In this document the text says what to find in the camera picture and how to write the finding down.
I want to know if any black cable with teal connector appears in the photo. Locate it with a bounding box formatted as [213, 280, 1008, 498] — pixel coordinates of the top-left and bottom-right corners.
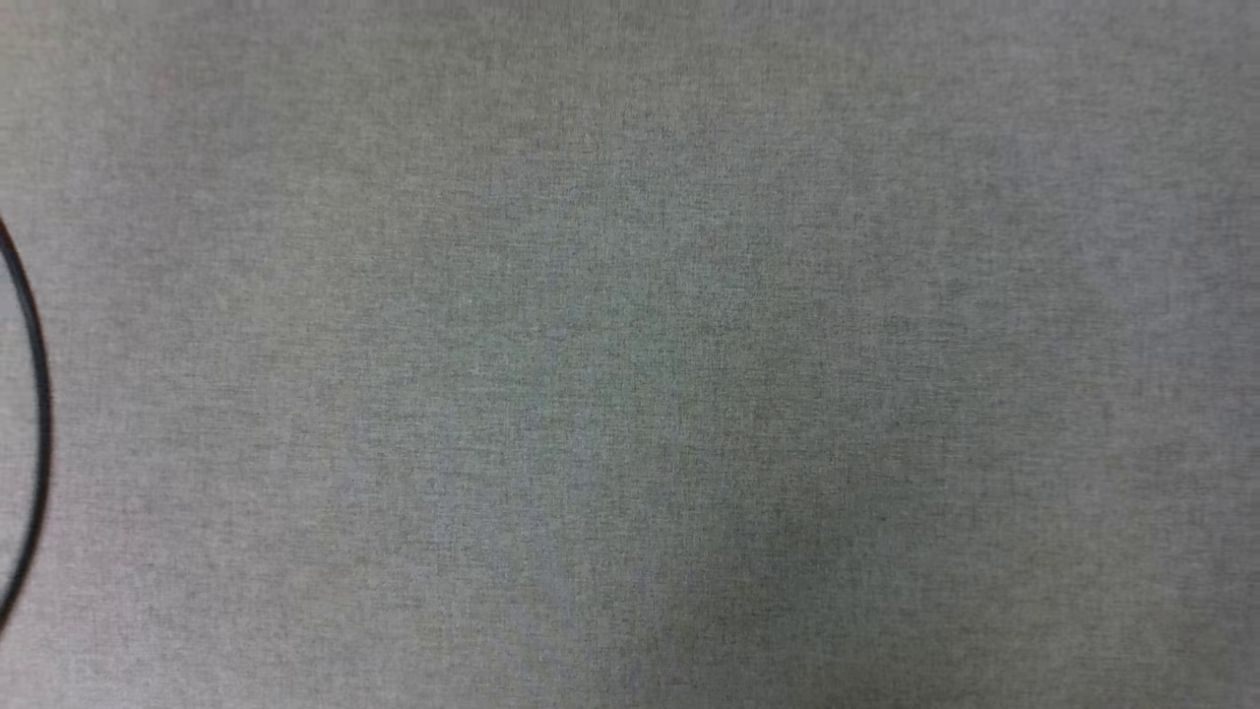
[0, 215, 53, 633]

